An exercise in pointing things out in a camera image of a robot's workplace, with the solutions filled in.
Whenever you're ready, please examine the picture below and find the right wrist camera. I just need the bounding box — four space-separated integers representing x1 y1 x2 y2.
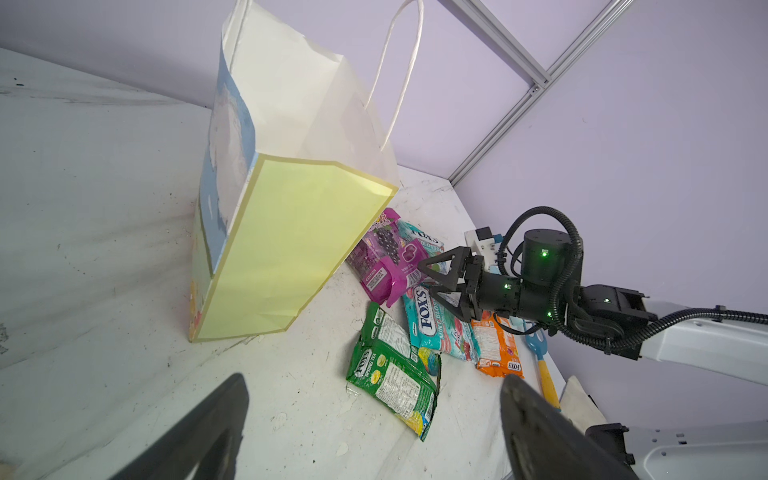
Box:
464 227 503 265

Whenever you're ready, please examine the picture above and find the green snack bag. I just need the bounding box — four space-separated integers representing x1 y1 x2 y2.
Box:
346 302 442 441

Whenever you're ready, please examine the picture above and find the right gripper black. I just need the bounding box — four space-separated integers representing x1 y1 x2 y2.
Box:
418 246 523 323

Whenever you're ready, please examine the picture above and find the teal fox's candy bag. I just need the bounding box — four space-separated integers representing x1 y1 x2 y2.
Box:
402 285 478 364
397 219 444 257

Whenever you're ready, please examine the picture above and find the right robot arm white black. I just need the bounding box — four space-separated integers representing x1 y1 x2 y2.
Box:
419 206 767 479

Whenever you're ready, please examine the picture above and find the blue toy shovel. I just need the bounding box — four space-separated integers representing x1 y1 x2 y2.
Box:
523 321 561 411

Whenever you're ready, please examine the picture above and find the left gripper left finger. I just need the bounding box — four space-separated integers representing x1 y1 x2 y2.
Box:
113 373 249 479

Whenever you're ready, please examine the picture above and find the teal Fox's candy bag rear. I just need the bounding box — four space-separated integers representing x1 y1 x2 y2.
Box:
397 219 444 257

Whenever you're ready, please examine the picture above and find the purple grape candy bag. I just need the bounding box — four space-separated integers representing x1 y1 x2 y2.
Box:
345 208 428 307

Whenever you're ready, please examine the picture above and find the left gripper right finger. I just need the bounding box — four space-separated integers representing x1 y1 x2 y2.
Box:
500 376 637 479

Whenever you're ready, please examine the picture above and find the orange Fox's candy bag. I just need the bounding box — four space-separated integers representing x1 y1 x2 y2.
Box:
471 311 524 378

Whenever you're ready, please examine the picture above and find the white paper gift bag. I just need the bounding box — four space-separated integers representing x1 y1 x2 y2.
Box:
188 1 399 343

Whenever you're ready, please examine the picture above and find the white garden glove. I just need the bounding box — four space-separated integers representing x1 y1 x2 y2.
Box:
560 376 608 434

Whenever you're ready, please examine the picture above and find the teal Fox's candy bag front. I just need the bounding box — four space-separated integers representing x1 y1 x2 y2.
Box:
402 285 478 364

